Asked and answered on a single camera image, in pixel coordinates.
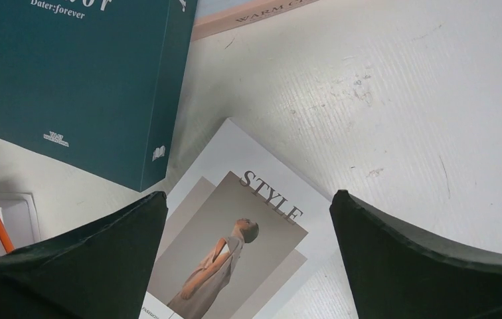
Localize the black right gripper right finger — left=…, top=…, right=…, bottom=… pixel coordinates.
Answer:
left=329, top=189, right=502, bottom=318

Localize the pink floral Designer Fate book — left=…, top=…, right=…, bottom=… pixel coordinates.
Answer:
left=191, top=0, right=313, bottom=41

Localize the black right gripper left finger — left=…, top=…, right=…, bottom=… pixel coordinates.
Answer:
left=0, top=191, right=168, bottom=318

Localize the teal Humor book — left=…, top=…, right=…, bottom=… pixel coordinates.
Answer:
left=0, top=0, right=197, bottom=191

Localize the white Style magazine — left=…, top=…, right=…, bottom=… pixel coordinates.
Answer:
left=140, top=119, right=339, bottom=318

